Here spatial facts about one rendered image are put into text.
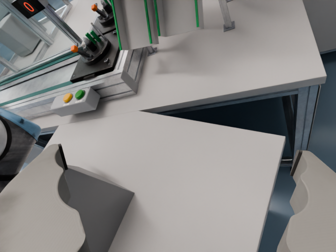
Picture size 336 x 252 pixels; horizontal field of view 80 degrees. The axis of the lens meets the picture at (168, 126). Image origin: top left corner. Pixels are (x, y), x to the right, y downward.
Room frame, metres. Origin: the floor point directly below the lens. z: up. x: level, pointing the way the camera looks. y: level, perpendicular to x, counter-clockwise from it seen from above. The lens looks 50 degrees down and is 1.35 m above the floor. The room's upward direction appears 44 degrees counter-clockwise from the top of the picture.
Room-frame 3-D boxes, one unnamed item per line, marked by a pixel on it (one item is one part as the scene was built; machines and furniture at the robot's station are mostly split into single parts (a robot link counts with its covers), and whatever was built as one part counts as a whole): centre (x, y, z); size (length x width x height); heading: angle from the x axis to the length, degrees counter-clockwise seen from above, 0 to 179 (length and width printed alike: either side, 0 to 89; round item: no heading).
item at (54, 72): (1.11, 0.20, 0.91); 0.84 x 0.28 x 0.10; 46
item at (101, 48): (0.89, 0.00, 0.98); 0.14 x 0.14 x 0.02
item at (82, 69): (0.89, 0.00, 0.96); 0.24 x 0.24 x 0.02; 46
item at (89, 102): (0.79, 0.21, 0.93); 0.21 x 0.07 x 0.06; 46
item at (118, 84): (0.97, 0.30, 0.91); 0.89 x 0.06 x 0.11; 46
